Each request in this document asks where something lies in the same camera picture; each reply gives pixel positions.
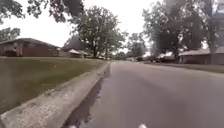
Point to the distant tree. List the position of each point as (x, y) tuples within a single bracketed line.
[(136, 45)]

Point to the large leafy tree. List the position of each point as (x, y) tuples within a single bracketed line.
[(98, 30)]

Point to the small house with pale roof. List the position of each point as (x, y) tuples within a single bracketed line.
[(75, 53)]

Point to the grey asphalt road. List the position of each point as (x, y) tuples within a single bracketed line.
[(153, 96)]

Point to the robot's own part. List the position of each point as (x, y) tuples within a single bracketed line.
[(142, 126), (72, 126)]

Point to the concrete kerb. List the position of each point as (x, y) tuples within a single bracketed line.
[(50, 105)]

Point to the overhanging tree branches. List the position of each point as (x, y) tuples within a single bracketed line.
[(63, 6)]

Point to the grass verge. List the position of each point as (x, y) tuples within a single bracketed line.
[(36, 75)]

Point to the group of tall trees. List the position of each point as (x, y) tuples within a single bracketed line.
[(180, 26)]

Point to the red brick house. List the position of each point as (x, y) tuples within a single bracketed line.
[(30, 48)]

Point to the grass strip across road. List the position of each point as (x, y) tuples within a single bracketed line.
[(200, 67)]

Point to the house with grey roof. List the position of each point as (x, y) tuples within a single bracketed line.
[(200, 56)]

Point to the tree behind brick house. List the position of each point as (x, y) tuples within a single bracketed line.
[(8, 34)]

